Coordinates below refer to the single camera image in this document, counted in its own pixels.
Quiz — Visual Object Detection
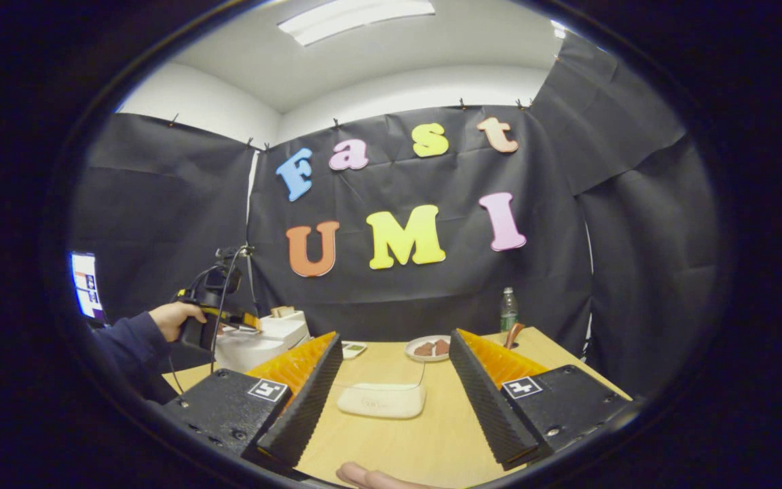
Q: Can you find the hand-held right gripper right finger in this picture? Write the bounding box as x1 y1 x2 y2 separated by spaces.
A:
448 328 636 471

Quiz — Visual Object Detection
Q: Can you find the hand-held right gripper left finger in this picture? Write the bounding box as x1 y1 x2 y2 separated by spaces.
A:
159 331 344 474

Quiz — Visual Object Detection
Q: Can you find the white rice cooker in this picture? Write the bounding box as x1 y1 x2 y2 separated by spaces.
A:
215 329 297 373

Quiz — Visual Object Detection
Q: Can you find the white oval plate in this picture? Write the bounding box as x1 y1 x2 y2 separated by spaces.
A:
405 335 453 362

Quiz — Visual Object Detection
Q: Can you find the green label water bottle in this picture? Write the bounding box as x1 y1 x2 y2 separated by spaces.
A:
500 287 519 333

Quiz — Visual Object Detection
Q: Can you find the computer monitor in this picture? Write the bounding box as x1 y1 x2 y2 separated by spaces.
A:
70 251 107 321

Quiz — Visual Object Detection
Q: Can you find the long ceiling light panel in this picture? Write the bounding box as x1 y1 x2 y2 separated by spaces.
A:
277 0 436 47

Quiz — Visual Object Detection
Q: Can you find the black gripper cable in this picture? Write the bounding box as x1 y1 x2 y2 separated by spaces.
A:
168 246 256 376

